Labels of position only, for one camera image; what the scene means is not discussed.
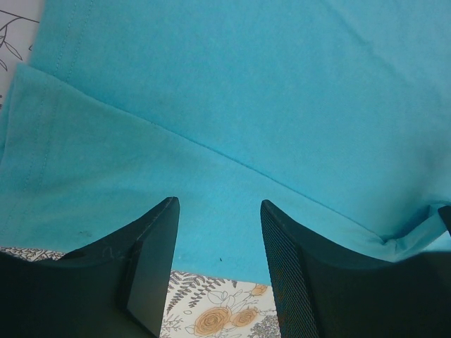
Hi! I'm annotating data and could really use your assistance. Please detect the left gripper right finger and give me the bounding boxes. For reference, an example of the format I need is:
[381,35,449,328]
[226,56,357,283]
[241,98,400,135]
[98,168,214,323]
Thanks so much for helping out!
[260,200,450,337]

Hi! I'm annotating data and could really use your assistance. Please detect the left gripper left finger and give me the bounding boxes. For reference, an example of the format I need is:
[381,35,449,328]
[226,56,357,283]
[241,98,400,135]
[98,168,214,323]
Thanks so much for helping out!
[1,197,180,337]

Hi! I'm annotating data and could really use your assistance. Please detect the turquoise t shirt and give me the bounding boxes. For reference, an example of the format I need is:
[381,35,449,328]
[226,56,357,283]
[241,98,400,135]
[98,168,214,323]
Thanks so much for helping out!
[1,1,450,283]

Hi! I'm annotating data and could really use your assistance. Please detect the floral table mat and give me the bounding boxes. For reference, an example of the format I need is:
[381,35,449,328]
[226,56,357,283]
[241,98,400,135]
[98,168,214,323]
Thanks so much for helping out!
[0,8,283,338]

